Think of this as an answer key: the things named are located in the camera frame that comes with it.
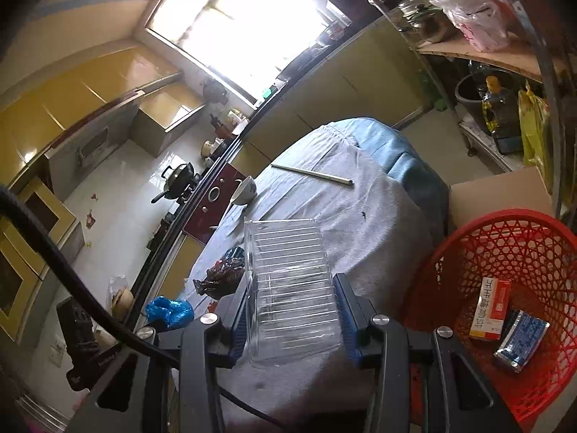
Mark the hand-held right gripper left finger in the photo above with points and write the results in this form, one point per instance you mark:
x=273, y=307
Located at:
x=236, y=329

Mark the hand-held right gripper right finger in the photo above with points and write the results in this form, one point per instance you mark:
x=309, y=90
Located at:
x=348, y=324

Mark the clear plastic ribbed tray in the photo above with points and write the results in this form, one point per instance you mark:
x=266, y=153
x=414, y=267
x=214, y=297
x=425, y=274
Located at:
x=288, y=288

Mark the red plastic mesh basket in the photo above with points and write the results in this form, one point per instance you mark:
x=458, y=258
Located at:
x=496, y=243

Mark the tan clay pot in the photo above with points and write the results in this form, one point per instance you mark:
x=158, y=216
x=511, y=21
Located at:
x=121, y=304

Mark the dark crumpled snack wrapper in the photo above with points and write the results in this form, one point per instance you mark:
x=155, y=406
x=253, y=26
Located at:
x=223, y=273

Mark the blue plastic bag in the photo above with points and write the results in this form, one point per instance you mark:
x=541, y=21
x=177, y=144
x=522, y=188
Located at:
x=169, y=311

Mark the dark red induction cooker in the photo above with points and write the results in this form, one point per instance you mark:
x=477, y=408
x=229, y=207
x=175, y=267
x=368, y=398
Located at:
x=212, y=203

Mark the grey table cloth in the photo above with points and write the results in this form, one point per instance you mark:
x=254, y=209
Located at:
x=360, y=189

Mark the white ceramic bowl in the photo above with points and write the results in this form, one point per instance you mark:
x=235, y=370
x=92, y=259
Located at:
x=245, y=191

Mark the white and orange medicine box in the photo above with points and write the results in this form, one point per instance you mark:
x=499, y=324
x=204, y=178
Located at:
x=489, y=309

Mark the thin metal rod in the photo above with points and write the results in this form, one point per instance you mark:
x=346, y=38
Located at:
x=315, y=174

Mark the black wok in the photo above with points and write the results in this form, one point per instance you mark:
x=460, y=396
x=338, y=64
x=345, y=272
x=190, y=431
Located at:
x=178, y=176

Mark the blue and silver foil packet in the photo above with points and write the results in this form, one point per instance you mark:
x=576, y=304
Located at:
x=520, y=340

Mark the blue cloth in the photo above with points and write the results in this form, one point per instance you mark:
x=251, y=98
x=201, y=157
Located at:
x=405, y=158

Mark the range hood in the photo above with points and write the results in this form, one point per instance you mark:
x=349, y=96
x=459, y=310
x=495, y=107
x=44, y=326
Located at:
x=90, y=144

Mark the brown cardboard box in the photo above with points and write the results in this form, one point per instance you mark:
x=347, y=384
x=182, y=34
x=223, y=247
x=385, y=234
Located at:
x=496, y=194

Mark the dark kettle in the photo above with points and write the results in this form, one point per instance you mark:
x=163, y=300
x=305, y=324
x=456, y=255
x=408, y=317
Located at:
x=214, y=92

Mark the green plastic bottle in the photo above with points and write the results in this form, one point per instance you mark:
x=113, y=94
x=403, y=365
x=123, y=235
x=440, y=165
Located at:
x=436, y=101

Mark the yellow-green base cabinets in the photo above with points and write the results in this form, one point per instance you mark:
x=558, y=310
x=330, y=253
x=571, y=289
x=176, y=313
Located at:
x=351, y=81

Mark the black bucket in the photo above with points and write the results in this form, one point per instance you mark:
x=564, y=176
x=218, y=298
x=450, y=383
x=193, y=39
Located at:
x=466, y=94

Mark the cooking oil bottle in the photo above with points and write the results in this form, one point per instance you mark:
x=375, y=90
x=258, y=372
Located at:
x=498, y=108

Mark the yellow plastic bag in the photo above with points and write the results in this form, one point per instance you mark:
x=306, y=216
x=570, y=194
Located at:
x=534, y=135

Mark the bright window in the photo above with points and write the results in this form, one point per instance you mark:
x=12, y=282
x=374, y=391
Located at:
x=234, y=31

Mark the wooden shelf board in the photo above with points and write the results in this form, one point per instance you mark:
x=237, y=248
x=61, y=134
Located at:
x=487, y=58

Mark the steel pot with lid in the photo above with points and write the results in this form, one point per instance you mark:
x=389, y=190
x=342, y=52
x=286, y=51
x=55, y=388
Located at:
x=419, y=18

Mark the dark countertop appliance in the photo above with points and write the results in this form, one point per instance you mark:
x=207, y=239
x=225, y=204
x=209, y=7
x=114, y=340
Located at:
x=351, y=2

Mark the white and pink plastic bag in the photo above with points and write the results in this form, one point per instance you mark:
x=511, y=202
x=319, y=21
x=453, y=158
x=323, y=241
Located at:
x=473, y=18

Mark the metal shelf rack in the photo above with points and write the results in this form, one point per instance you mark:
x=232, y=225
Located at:
x=547, y=54

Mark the yellow wall cabinets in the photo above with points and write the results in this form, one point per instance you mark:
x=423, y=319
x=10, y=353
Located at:
x=81, y=90

